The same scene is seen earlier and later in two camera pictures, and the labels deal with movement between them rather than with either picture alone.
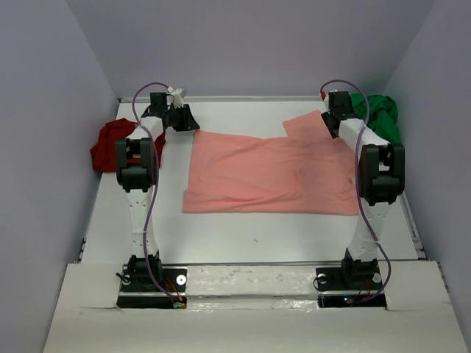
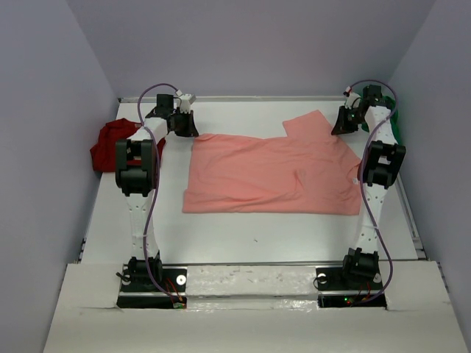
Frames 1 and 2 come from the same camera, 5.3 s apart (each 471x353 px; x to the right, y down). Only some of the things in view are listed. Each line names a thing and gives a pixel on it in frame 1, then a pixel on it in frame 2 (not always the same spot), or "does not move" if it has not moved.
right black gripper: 329,122 to 344,120
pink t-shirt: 309,172 does not move
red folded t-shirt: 104,147 does not move
